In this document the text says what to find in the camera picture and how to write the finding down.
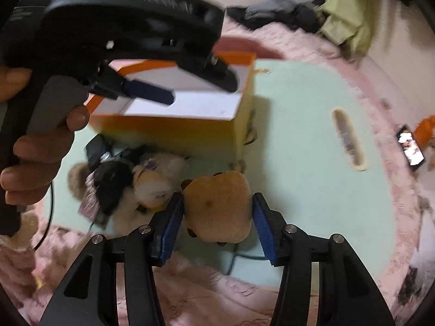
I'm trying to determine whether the person's left hand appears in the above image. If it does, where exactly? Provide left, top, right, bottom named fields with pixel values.
left=0, top=66, right=91, bottom=208

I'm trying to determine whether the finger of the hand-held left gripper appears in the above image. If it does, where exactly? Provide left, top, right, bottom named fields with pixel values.
left=102, top=37, right=238, bottom=93
left=88, top=65, right=175, bottom=106

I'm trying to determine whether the mint green lap table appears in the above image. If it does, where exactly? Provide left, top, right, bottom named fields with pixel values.
left=42, top=59, right=398, bottom=289

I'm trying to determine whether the smartphone with lit screen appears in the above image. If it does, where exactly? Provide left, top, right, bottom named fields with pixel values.
left=396, top=125, right=426, bottom=174

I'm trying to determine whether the black cable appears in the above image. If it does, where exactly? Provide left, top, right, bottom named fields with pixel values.
left=32, top=180, right=55, bottom=250
left=226, top=244, right=260, bottom=276

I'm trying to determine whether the pink printed blanket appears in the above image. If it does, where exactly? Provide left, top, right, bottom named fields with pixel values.
left=0, top=17, right=435, bottom=326

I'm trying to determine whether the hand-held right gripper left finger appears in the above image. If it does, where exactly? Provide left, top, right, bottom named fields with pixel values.
left=39, top=192, right=186, bottom=326

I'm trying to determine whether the pile of dark clothes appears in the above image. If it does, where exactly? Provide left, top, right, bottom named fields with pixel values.
left=226, top=0, right=327, bottom=33

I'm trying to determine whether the light green garment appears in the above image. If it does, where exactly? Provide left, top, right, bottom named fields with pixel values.
left=319, top=0, right=374, bottom=58

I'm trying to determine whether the red-brown cushion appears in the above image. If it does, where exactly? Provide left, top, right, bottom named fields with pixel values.
left=217, top=36, right=282, bottom=60

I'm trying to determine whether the cream plush doll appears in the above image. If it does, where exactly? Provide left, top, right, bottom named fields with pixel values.
left=112, top=152, right=191, bottom=235

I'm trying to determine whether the orange cardboard box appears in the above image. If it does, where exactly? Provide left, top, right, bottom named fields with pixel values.
left=84, top=52, right=257, bottom=164

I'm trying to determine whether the brown plush toy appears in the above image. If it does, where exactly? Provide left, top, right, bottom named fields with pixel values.
left=182, top=171, right=254, bottom=247

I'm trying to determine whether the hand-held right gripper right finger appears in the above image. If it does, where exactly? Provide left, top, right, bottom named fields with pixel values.
left=251, top=192, right=396, bottom=326

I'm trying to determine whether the furry beige plush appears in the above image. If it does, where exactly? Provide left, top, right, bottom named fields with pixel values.
left=67, top=163, right=94, bottom=199

